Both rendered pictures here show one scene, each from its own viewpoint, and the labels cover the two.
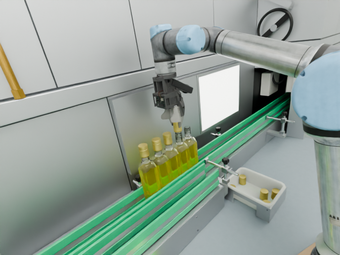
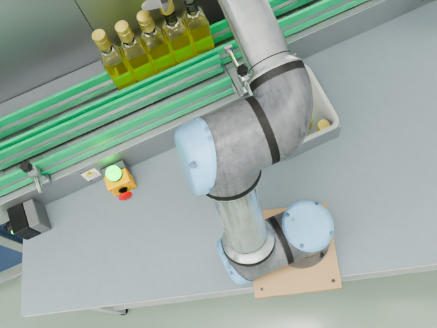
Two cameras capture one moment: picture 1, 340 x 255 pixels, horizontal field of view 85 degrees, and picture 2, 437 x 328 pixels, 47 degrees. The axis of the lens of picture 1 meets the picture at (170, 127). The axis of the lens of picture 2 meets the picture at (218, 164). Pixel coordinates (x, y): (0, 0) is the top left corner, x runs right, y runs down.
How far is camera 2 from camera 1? 0.80 m
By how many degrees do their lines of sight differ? 50
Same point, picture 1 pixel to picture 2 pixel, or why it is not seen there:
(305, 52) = (257, 64)
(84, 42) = not seen: outside the picture
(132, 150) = (97, 13)
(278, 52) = (238, 37)
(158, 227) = (116, 135)
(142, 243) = (95, 146)
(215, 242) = not seen: hidden behind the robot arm
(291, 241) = (291, 191)
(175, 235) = (143, 143)
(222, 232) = not seen: hidden behind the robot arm
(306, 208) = (354, 161)
